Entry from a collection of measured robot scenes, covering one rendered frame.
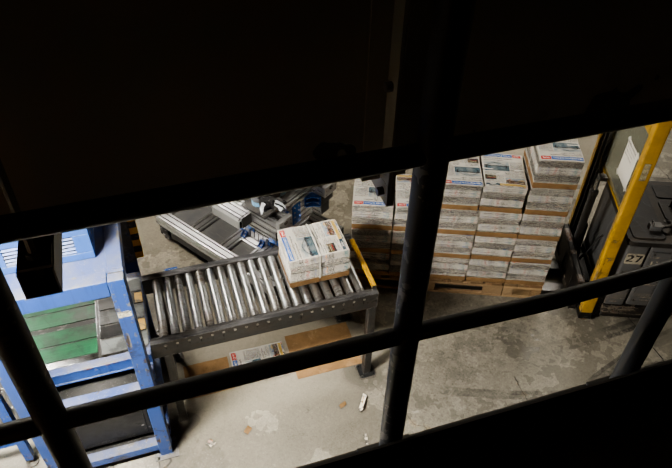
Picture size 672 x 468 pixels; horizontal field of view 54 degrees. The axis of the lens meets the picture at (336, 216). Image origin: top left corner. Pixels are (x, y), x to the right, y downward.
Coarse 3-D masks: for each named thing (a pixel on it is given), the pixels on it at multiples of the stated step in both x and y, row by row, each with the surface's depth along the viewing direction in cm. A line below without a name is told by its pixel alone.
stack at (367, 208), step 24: (360, 192) 459; (408, 192) 460; (360, 216) 456; (384, 216) 454; (456, 216) 451; (480, 216) 449; (504, 216) 447; (360, 240) 471; (384, 240) 470; (456, 240) 464; (480, 240) 463; (504, 240) 461; (360, 264) 489; (384, 264) 487; (432, 264) 482; (456, 264) 480; (480, 264) 479; (504, 264) 477; (432, 288) 499
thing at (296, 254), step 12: (288, 228) 399; (300, 228) 400; (288, 240) 391; (300, 240) 392; (288, 252) 384; (300, 252) 384; (312, 252) 385; (288, 264) 381; (300, 264) 382; (312, 264) 386; (288, 276) 393; (300, 276) 390; (312, 276) 393
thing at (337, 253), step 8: (312, 224) 403; (320, 224) 403; (328, 224) 403; (336, 224) 403; (320, 232) 398; (328, 232) 397; (336, 232) 397; (320, 240) 392; (328, 240) 392; (336, 240) 392; (344, 240) 393; (328, 248) 387; (336, 248) 388; (344, 248) 388; (328, 256) 385; (336, 256) 388; (344, 256) 390; (328, 264) 390; (336, 264) 392; (344, 264) 395; (328, 272) 395; (336, 272) 397
